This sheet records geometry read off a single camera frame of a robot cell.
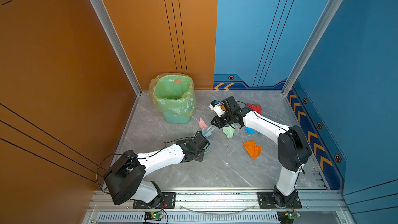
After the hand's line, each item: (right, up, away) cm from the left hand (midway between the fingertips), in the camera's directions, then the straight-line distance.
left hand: (200, 152), depth 86 cm
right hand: (+7, +17, +3) cm, 19 cm away
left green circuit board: (-22, -25, -15) cm, 37 cm away
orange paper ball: (+31, +1, +3) cm, 31 cm away
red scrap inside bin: (-14, +42, +10) cm, 45 cm away
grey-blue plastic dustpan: (+5, +2, 0) cm, 5 cm away
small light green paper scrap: (+18, +10, +8) cm, 22 cm away
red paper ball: (+40, +25, +22) cm, 51 cm away
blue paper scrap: (+21, +16, -26) cm, 37 cm away
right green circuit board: (+41, -23, -17) cm, 50 cm away
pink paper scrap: (+1, +14, +15) cm, 20 cm away
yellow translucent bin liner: (-28, +37, +2) cm, 46 cm away
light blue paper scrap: (+2, +10, +5) cm, 12 cm away
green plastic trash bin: (-18, +33, +18) cm, 42 cm away
